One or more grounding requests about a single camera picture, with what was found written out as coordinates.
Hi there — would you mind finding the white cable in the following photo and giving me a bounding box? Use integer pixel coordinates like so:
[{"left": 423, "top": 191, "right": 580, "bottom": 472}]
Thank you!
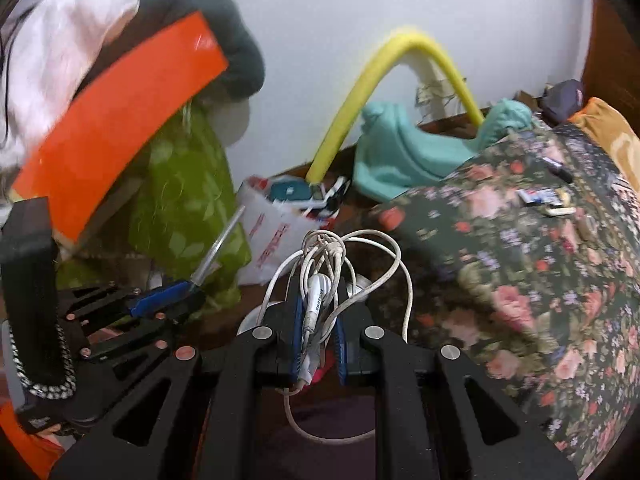
[{"left": 254, "top": 228, "right": 416, "bottom": 447}]

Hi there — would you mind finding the silver rod black handle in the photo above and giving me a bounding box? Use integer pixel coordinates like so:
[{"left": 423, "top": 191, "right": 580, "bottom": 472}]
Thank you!
[{"left": 190, "top": 205, "right": 246, "bottom": 287}]

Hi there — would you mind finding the green leaf pattern bag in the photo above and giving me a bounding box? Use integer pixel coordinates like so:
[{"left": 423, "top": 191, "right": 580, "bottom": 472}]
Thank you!
[{"left": 56, "top": 102, "right": 236, "bottom": 290}]

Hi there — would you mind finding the white HotMax plastic bag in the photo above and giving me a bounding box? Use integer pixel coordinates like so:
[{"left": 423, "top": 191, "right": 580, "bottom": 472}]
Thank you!
[{"left": 238, "top": 174, "right": 349, "bottom": 286}]

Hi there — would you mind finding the blue box in bag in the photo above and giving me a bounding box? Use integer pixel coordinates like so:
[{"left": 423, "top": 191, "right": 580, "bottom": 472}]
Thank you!
[{"left": 268, "top": 178, "right": 312, "bottom": 202}]

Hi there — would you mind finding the dark floral bed sheet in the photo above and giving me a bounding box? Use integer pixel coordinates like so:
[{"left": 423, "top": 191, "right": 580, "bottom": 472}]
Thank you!
[{"left": 366, "top": 125, "right": 639, "bottom": 479}]

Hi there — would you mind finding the teal cloth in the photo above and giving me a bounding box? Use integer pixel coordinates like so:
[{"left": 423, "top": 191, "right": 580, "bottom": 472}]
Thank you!
[{"left": 352, "top": 99, "right": 533, "bottom": 202}]

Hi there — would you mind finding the yellow foam tube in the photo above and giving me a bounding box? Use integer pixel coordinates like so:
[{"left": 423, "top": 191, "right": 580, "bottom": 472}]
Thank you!
[{"left": 306, "top": 26, "right": 485, "bottom": 183}]

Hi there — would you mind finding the white comb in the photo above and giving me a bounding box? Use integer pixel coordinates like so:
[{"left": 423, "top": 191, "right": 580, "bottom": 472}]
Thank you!
[{"left": 542, "top": 207, "right": 576, "bottom": 218}]

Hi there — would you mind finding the orange brown blanket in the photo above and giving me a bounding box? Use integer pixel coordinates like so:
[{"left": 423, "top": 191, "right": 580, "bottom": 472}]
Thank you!
[{"left": 570, "top": 98, "right": 640, "bottom": 194}]

